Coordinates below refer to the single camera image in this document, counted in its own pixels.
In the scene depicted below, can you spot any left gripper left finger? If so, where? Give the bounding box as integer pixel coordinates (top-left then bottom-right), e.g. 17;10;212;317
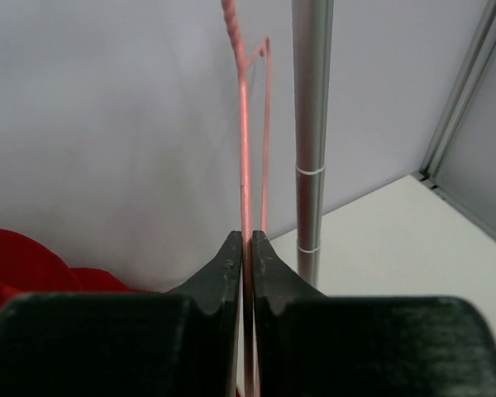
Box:
0;232;242;396

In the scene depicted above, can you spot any red hanging garment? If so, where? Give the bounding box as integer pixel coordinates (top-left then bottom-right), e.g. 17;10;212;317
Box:
0;226;183;322

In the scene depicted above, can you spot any metal clothes rack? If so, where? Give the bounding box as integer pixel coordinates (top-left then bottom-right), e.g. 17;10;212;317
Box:
292;1;334;286

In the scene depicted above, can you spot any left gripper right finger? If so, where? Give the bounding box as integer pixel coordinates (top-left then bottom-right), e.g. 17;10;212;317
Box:
251;231;496;396

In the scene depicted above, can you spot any pink hanger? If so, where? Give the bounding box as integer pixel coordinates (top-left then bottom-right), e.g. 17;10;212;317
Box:
221;0;272;396

